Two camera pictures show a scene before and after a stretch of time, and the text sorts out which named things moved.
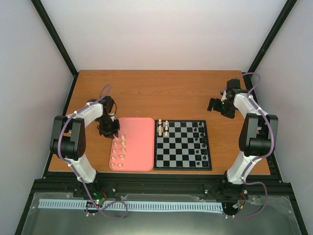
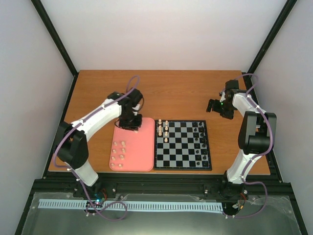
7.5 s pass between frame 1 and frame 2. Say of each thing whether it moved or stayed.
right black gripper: stayed
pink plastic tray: stayed
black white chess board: stayed
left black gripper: moved
